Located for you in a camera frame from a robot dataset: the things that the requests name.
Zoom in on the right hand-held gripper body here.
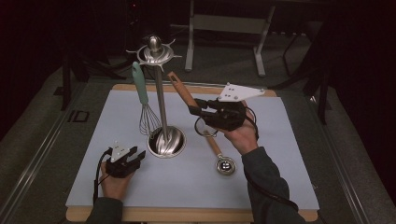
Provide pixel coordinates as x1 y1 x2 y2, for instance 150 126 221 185
199 82 266 133

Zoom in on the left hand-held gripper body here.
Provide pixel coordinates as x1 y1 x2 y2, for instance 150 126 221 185
106 141 138 179

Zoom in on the wooden handled wire strainer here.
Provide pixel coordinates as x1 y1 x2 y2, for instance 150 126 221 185
166 71 219 138

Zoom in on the steel utensil stand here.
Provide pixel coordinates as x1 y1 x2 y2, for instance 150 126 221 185
125 35 187 159

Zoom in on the person's left hand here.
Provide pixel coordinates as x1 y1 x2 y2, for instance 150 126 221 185
99 169 135 201

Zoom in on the person's right hand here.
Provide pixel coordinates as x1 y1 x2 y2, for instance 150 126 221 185
221 101 260 156

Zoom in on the white metal stand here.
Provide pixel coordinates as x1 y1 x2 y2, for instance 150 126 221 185
184 0 276 78

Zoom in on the black metal stand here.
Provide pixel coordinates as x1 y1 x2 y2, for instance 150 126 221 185
59 50 125 111
269 18 332 126

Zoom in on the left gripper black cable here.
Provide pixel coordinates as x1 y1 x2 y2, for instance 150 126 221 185
92 148 114 205

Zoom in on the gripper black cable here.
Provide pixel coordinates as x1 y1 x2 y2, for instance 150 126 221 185
92 148 114 205
243 106 301 213

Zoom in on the wooden handled steel ladle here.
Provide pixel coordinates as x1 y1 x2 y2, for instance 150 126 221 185
203 130 237 176

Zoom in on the teal handled whisk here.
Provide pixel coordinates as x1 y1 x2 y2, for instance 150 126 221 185
131 61 163 138

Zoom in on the metal floor rail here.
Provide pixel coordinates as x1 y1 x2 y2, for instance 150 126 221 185
0 82 87 224

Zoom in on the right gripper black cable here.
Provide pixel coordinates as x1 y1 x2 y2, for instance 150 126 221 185
243 106 301 213

